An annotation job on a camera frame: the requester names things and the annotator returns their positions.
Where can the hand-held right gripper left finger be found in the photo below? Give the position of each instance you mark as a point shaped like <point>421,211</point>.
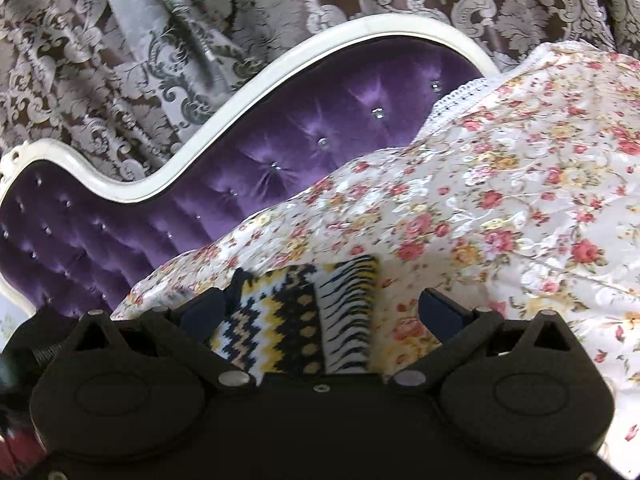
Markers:
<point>200,312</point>

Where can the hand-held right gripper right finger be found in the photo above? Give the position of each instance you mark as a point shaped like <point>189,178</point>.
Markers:
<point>440,310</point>

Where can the yellow navy patterned knit sock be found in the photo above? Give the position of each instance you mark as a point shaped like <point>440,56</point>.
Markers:
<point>295,320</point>

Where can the floral bedspread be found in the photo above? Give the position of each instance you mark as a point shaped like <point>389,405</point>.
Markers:
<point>500,200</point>

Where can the dark cloth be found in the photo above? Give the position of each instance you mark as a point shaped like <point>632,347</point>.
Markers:
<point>30,340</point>

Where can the red cloth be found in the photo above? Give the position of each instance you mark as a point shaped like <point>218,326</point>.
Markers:
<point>15,452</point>

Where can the purple tufted headboard white frame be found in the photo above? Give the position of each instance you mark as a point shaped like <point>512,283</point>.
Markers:
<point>300,130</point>

